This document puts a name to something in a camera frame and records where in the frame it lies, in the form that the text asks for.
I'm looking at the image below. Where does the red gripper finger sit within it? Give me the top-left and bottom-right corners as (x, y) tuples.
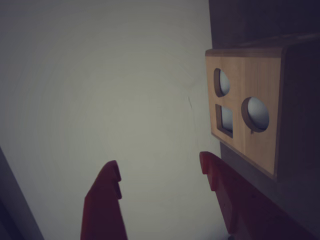
(80, 160), (128, 240)
(199, 151), (311, 240)

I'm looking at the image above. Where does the wooden shape sorter box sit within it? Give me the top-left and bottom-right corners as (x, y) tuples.
(204, 37), (320, 201)

